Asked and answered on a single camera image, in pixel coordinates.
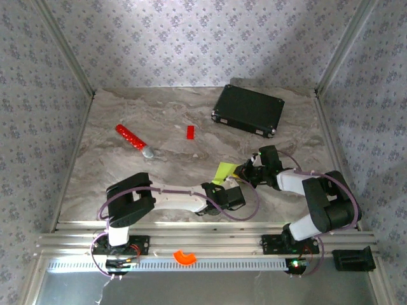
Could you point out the controller board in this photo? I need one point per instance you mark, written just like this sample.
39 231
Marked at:
299 265
116 263

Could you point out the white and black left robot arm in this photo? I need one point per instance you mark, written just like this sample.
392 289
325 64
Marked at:
130 203

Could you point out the aluminium side rail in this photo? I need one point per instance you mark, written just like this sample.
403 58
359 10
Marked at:
330 139
71 165

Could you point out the black plastic holder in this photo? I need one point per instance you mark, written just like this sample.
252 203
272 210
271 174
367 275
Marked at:
353 259

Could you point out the grey metal panel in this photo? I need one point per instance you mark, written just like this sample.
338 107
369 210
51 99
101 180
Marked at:
206 289

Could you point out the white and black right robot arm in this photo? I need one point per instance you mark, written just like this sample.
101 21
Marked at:
330 206

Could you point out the orange curved plastic piece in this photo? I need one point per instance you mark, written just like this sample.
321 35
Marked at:
184 258

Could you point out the right controller board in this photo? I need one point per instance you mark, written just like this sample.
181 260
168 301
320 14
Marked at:
299 265

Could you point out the black hard case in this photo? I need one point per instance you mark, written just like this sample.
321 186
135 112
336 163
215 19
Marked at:
248 109

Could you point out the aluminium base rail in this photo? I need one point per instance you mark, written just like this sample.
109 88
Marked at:
206 235

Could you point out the small red block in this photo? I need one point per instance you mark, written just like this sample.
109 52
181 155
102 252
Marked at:
190 132

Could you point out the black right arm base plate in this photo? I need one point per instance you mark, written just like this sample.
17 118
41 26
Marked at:
270 244

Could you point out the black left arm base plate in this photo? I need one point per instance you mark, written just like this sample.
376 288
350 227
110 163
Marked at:
143 244

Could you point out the aluminium frame post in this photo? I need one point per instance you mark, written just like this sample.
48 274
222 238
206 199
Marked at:
346 47
63 47

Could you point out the left controller board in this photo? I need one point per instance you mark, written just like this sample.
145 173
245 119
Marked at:
116 263

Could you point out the yellow-green paper sheet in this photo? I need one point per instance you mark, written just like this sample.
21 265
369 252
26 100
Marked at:
224 170

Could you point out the red toy microphone grey head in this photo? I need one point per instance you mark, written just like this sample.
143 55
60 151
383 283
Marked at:
130 136

